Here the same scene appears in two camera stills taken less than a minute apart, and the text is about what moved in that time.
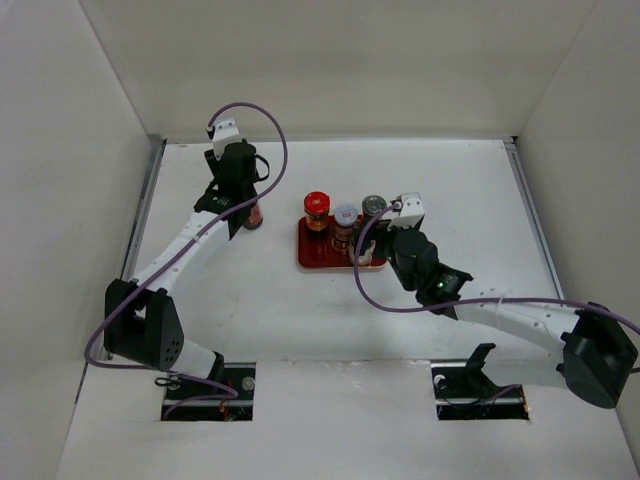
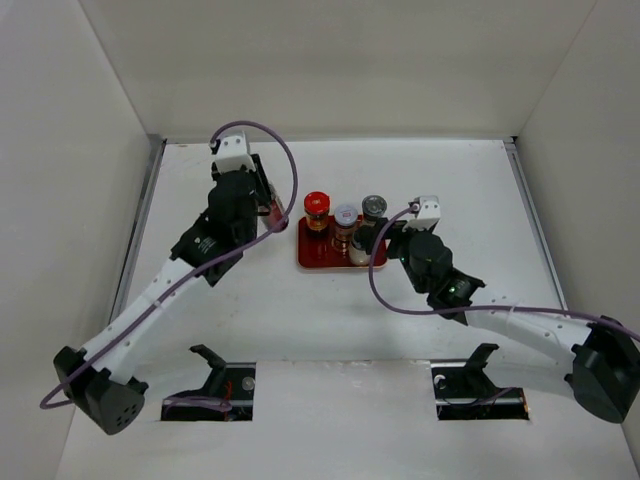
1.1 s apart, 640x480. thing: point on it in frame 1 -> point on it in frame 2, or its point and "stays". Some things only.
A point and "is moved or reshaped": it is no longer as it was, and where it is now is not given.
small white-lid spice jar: (345, 217) stays
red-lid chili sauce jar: (316, 207) stays
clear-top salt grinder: (372, 206) stays
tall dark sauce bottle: (255, 217) is moved or reshaped
